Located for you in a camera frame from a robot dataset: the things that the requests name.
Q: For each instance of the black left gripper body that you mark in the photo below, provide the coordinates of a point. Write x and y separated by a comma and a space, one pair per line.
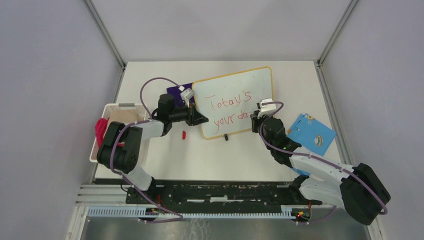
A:
189, 121

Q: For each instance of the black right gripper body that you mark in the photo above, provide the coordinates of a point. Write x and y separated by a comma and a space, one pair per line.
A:
257, 121

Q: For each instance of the yellow framed whiteboard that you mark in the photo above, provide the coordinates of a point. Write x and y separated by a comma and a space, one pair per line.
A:
229, 100

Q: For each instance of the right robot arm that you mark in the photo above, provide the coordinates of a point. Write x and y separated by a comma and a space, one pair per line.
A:
356, 189

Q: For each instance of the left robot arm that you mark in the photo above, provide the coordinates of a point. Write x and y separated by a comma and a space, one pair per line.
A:
120, 148

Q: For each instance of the purple cloth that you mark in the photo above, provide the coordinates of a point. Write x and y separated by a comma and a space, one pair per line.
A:
174, 90

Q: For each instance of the blue cartoon astronaut cloth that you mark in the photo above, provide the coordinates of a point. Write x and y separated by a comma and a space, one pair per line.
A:
311, 134

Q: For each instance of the beige folded cloth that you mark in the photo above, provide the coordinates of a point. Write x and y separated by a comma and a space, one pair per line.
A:
124, 116

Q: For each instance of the white plastic basket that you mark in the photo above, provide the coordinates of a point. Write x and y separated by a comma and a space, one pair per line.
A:
106, 112

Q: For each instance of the pink cloth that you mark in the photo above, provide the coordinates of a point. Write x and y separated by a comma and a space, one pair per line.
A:
100, 129

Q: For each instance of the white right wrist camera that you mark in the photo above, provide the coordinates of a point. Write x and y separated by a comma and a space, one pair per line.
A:
266, 107

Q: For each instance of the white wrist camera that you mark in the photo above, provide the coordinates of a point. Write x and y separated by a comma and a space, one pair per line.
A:
186, 94
266, 107

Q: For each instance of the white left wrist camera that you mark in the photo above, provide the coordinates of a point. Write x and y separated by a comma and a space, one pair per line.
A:
186, 94

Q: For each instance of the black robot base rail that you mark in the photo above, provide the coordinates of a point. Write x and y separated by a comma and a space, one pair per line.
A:
225, 197

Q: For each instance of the aluminium right corner post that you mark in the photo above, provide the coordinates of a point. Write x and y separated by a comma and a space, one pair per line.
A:
336, 32

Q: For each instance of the aluminium corner post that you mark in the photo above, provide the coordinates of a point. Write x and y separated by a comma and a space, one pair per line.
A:
92, 10
336, 32

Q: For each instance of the aluminium left corner post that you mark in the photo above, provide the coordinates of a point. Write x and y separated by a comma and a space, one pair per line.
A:
92, 10

